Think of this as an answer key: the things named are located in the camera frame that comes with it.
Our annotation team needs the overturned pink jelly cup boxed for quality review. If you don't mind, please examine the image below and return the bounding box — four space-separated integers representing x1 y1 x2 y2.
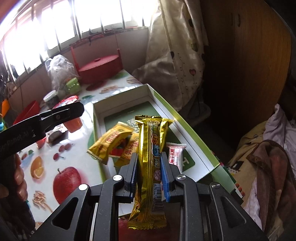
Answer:
36 138 46 149

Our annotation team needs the long gold snack bar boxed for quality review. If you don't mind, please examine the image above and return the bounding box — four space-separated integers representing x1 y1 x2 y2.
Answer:
128 115 174 230
114 133 139 167

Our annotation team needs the pile of clothes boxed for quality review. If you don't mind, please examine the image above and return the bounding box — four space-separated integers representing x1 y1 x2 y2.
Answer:
226 104 295 240

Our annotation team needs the person's left hand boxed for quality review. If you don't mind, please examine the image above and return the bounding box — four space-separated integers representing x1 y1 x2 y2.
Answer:
0 154 28 201

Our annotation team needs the red dark candy packet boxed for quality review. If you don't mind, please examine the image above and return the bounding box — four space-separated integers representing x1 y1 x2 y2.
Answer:
109 138 128 158

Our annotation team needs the dark jar white lid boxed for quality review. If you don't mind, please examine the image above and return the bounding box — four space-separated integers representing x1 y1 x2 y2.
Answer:
43 90 60 109

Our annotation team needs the red lid jelly cup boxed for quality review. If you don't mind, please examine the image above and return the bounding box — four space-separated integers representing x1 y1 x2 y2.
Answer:
54 95 84 133

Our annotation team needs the red oval tray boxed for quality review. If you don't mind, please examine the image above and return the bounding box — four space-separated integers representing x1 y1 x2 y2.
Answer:
13 100 40 125

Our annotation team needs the green glass jar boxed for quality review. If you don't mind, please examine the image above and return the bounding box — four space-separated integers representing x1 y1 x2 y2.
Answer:
64 77 81 95

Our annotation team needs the red lidded basket with handle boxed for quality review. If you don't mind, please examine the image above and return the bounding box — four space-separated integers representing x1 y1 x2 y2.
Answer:
70 46 123 85

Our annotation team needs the white red candy wrapper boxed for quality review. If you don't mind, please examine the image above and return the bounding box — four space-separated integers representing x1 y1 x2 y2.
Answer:
166 142 187 173

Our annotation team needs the cream patterned curtain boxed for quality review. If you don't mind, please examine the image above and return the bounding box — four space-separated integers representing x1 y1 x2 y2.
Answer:
132 1 208 111

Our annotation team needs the clear plastic bag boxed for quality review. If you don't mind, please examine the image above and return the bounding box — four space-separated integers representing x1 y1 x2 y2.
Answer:
45 54 78 99

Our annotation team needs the green white cardboard box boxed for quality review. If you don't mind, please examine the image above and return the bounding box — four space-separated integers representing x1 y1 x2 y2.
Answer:
93 84 243 203

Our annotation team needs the yellow pastry packet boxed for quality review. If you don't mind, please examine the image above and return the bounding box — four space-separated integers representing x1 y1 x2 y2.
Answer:
87 121 134 165

